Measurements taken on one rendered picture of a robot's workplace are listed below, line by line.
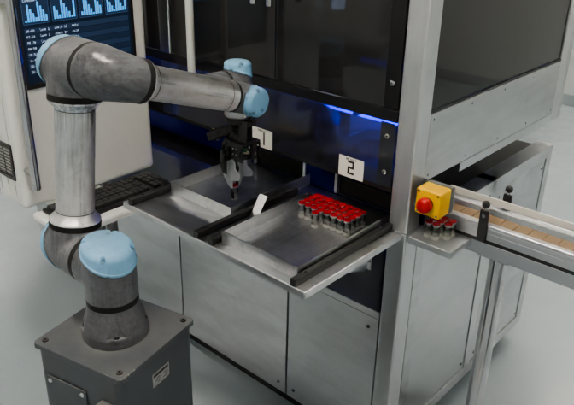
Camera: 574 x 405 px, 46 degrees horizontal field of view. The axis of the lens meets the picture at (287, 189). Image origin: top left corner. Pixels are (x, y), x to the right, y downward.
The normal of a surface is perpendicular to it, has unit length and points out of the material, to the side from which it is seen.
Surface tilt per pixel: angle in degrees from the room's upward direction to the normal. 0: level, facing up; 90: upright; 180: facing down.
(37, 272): 0
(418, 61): 90
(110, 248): 7
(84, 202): 89
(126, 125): 90
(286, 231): 0
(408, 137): 90
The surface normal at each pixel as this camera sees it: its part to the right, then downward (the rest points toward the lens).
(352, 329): -0.67, 0.29
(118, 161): 0.75, 0.29
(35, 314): 0.02, -0.91
